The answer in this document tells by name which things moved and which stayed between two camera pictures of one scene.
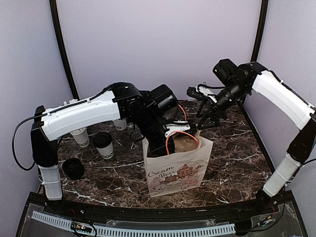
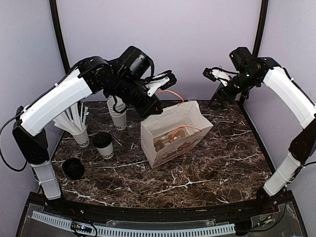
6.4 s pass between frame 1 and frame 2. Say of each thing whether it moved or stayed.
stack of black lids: stayed
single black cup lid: stayed
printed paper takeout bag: moved
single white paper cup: stayed
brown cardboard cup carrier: moved
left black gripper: moved
